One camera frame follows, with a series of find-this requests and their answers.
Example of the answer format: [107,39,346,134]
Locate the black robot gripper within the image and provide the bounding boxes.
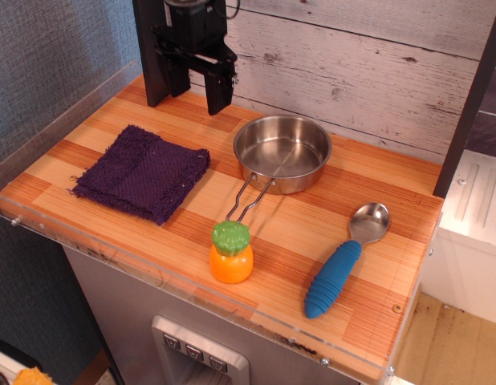
[152,1,237,116]

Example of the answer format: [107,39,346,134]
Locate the purple cloth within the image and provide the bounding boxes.
[71,125,210,225]

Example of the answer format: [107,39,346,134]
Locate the orange toy carrot green top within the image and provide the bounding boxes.
[209,221,254,284]

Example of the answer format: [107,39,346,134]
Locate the clear acrylic table guard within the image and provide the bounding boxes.
[0,55,441,383]

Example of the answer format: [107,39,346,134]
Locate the grey toy fridge cabinet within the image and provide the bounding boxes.
[64,247,355,384]

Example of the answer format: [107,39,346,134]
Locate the silver dispenser button panel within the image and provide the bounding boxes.
[151,315,250,384]

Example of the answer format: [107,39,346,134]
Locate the white toy sink unit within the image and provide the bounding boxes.
[420,151,496,323]

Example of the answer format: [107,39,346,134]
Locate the orange textured toy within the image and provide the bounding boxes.
[13,367,54,385]

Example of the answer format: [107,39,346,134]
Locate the silver pan with wire handle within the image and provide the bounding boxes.
[226,115,332,222]

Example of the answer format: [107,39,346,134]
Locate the spoon with blue handle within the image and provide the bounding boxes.
[304,202,390,319]

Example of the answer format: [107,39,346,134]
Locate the dark right vertical post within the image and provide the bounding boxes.
[433,16,496,198]

